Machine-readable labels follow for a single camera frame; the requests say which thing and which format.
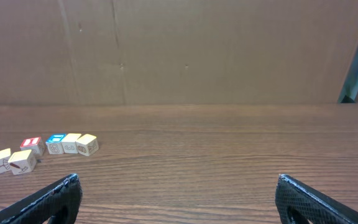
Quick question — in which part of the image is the red I block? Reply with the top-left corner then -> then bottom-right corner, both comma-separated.
20,136 -> 45,157

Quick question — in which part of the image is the yellow U block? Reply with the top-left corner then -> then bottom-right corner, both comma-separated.
0,148 -> 12,174

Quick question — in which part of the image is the yellow K block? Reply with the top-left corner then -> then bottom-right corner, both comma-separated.
8,149 -> 37,175

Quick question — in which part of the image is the yellow block upper right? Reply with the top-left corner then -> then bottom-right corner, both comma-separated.
75,134 -> 99,156

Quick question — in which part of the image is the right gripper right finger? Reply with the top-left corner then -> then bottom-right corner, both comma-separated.
275,174 -> 358,224

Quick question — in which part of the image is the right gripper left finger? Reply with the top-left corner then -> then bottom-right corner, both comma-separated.
0,173 -> 83,224

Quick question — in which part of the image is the blue L block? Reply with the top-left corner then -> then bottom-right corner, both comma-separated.
45,133 -> 66,154

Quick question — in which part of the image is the yellow block upper middle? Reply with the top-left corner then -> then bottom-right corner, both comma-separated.
62,133 -> 81,154

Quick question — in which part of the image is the cardboard backdrop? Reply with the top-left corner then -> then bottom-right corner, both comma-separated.
0,0 -> 358,105

